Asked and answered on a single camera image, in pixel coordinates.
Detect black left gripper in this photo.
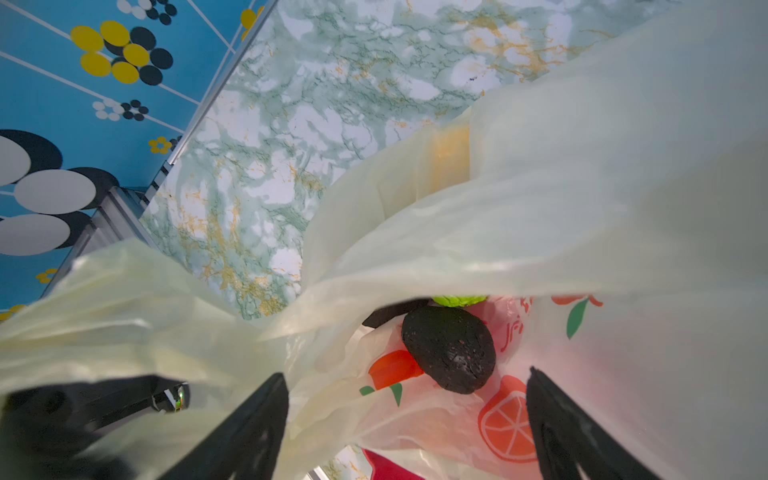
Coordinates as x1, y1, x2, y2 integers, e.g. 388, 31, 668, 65
1, 375, 191, 479

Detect green lime fruit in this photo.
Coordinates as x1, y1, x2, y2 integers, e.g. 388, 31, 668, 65
431, 296, 488, 308

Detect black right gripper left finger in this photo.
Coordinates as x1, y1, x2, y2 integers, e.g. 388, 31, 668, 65
160, 373, 289, 480

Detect dark avocado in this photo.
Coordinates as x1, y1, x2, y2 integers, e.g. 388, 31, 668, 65
401, 305, 496, 395

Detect red flower-shaped plate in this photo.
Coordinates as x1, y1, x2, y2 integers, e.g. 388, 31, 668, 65
362, 449, 424, 480

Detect yellowish printed plastic bag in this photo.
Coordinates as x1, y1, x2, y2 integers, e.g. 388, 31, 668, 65
1, 1, 767, 479

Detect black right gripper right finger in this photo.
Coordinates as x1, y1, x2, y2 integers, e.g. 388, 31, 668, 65
526, 368, 657, 480

